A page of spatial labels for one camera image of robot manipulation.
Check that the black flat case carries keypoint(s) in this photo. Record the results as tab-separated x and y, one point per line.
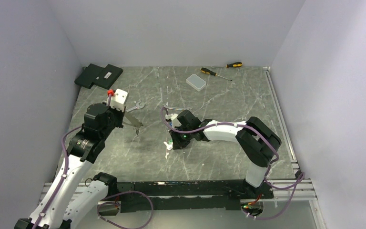
103	77

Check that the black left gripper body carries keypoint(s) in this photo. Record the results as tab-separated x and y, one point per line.
115	119

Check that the large chrome open-end wrench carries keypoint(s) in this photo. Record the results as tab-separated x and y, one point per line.
138	105

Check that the orange black screwdriver near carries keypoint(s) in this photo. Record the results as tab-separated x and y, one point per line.
208	71

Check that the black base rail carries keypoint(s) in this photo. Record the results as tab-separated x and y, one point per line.
177	195

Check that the small chrome open-end wrench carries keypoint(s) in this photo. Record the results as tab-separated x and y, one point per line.
175	108

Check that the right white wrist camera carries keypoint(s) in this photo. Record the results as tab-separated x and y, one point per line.
172	120

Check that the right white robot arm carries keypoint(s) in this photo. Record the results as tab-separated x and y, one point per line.
256	139

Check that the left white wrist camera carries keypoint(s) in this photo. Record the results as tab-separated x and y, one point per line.
117	99

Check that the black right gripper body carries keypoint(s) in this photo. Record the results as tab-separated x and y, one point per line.
182	139

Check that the orange black screwdriver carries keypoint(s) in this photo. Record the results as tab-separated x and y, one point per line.
231	65
208	71

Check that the white plastic box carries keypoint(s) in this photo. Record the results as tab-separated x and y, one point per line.
196	82

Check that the key with green tag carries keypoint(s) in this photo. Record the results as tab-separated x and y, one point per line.
169	145

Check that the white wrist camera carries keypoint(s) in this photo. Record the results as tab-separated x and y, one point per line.
172	120
117	99

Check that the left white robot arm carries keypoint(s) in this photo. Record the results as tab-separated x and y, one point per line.
58	210

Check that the orange black screwdriver far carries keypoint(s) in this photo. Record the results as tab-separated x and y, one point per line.
231	65

